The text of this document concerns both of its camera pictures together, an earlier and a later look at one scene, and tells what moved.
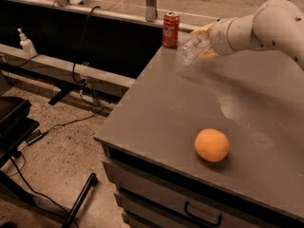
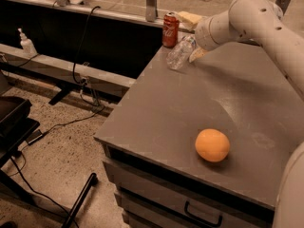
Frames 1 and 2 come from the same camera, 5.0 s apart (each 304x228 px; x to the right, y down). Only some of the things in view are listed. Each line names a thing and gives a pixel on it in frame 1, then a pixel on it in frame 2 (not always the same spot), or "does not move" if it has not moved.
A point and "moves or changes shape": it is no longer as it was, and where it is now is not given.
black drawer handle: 201,218 does not move
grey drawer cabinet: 161,181 does not move
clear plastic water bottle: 191,48 moves or changes shape
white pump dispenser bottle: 27,45 does not move
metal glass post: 150,2 does not move
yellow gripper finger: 202,32 -> 189,19
